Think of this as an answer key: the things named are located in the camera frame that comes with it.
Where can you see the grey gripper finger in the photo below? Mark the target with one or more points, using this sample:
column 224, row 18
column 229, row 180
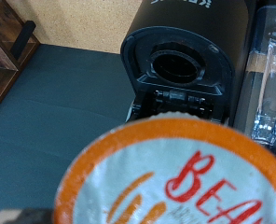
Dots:
column 20, row 217

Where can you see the orange-rimmed coffee pod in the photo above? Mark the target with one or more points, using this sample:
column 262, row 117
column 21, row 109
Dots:
column 175, row 186

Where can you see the black Keurig coffee machine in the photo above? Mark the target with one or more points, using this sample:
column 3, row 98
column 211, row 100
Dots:
column 181, row 18

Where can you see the brown wooden shelf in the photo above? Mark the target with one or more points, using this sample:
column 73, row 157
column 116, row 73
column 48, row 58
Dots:
column 1, row 62

